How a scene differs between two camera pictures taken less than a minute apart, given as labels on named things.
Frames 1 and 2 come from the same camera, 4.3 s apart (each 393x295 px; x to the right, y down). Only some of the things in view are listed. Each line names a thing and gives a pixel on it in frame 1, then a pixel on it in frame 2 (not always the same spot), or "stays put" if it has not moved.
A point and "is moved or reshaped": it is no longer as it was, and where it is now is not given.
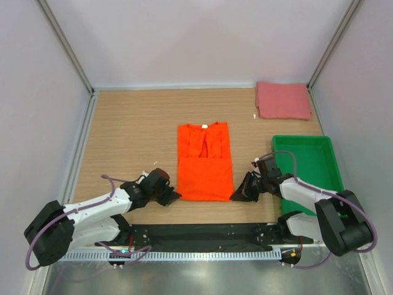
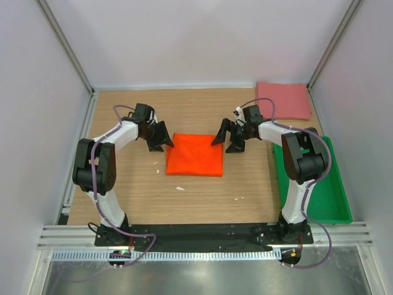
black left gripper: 170,195 → 163,133
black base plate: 207,235 stays put
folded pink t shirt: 283,101 stays put
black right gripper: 244,192 → 226,125
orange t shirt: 204,171 is moved or reshaped
